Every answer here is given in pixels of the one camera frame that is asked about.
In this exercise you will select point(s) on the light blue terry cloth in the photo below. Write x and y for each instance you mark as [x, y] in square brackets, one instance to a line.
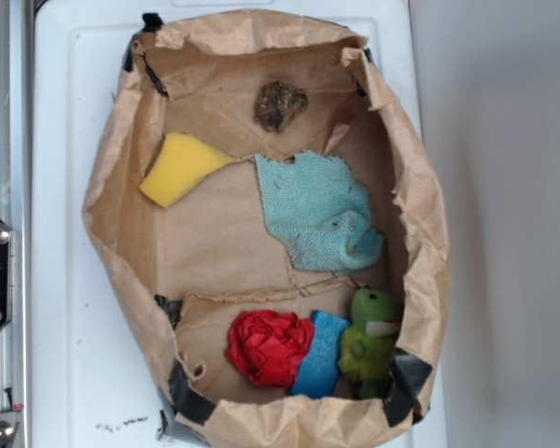
[316, 208]

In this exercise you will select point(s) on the green plush toy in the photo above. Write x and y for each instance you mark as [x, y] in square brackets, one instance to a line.
[367, 346]

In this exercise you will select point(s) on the blue sponge block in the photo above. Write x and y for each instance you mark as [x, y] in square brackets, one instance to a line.
[319, 372]

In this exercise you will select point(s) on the brown paper bag liner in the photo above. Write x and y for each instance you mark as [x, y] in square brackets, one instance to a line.
[182, 274]

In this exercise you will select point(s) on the red crumpled cloth ball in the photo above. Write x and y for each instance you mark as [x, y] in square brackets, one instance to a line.
[268, 347]

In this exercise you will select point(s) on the yellow sponge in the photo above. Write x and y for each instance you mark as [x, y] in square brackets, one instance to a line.
[183, 163]

